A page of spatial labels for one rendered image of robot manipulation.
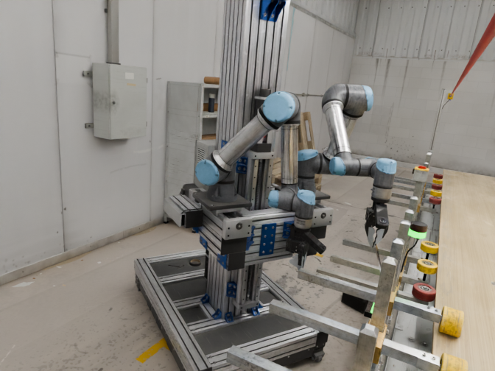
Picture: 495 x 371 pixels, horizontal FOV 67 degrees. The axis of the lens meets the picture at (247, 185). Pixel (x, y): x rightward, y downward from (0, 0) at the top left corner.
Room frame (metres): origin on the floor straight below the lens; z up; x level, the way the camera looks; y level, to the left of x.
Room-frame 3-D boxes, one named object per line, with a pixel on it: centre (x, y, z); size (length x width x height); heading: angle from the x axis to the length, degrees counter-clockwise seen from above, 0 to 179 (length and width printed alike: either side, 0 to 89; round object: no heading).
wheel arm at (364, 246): (1.81, -0.74, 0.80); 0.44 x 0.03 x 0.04; 64
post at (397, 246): (1.13, -0.50, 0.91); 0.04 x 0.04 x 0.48; 64
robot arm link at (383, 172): (1.45, -0.54, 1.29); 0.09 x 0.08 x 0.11; 10
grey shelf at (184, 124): (4.22, 0.49, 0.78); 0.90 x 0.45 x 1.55; 150
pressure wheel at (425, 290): (1.27, -0.70, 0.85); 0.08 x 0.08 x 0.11
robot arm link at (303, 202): (1.50, -0.24, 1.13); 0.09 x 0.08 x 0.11; 71
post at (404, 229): (1.36, -0.61, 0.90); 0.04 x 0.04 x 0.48; 64
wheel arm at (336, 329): (0.90, -0.33, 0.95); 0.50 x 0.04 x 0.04; 64
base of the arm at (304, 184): (2.01, -0.31, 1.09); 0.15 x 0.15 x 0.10
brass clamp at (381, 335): (0.89, -0.38, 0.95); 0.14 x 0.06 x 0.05; 154
